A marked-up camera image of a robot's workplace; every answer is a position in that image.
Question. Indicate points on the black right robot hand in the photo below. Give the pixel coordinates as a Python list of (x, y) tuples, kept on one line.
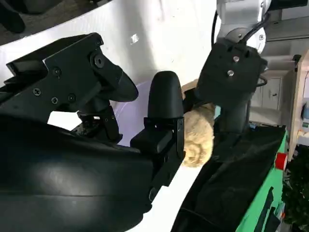
[(72, 174)]

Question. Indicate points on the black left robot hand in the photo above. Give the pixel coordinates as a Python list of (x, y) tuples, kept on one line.
[(235, 113)]

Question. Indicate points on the pale green mug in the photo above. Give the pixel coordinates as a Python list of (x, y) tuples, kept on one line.
[(217, 112)]

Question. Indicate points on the white cabinet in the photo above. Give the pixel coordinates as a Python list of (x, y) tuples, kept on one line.
[(270, 93)]

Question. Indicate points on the wooden shelf unit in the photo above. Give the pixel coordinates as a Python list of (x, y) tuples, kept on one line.
[(299, 96)]

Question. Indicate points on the lilac plate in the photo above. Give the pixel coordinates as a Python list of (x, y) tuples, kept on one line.
[(135, 116)]

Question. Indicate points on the dark green plant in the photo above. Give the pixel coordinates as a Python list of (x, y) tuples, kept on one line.
[(297, 188)]

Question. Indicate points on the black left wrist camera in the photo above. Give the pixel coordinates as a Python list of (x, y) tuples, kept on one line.
[(231, 72)]

